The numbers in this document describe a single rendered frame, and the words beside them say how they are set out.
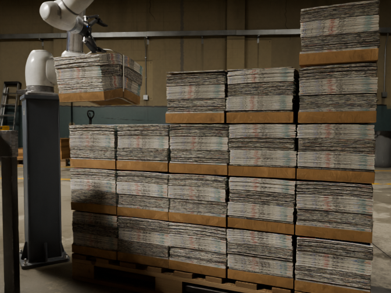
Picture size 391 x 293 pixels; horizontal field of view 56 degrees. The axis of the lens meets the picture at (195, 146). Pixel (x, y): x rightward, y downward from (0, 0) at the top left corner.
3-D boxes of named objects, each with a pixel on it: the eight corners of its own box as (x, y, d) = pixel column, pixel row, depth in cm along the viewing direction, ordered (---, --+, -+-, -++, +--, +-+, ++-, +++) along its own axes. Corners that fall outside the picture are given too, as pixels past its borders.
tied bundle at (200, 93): (194, 124, 206) (194, 83, 205) (246, 124, 195) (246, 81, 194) (164, 124, 171) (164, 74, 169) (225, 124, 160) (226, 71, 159)
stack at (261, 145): (113, 256, 232) (112, 124, 228) (304, 287, 187) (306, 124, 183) (70, 279, 196) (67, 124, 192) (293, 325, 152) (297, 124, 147)
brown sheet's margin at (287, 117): (249, 123, 194) (249, 115, 194) (305, 123, 183) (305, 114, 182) (226, 122, 160) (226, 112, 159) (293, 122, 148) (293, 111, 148)
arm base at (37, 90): (14, 96, 223) (14, 87, 223) (53, 97, 234) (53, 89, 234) (18, 94, 207) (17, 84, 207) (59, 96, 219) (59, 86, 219)
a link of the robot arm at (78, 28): (61, 31, 178) (70, 35, 184) (75, 29, 175) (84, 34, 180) (62, 13, 179) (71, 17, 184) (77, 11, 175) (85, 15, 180)
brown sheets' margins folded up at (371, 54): (303, 259, 187) (306, 67, 182) (366, 268, 175) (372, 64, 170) (292, 290, 151) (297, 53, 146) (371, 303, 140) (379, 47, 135)
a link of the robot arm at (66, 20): (66, 36, 177) (84, 18, 173) (41, 26, 163) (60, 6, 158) (57, 20, 180) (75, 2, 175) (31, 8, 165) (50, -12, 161)
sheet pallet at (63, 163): (81, 162, 838) (80, 138, 835) (65, 166, 756) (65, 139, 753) (30, 161, 847) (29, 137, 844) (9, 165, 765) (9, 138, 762)
